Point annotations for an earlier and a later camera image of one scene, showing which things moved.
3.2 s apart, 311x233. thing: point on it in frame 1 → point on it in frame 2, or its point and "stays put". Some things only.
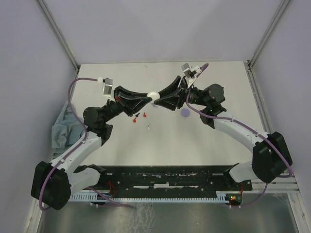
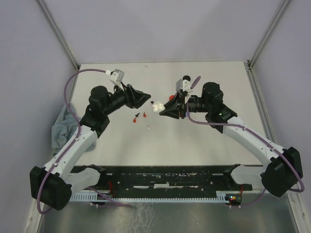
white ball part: [154, 95] → [158, 106]
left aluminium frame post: [60, 34] stays put
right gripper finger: [173, 87] → [174, 103]
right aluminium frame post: [267, 33] stays put
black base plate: [172, 178] stays put
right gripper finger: [171, 102] → [173, 113]
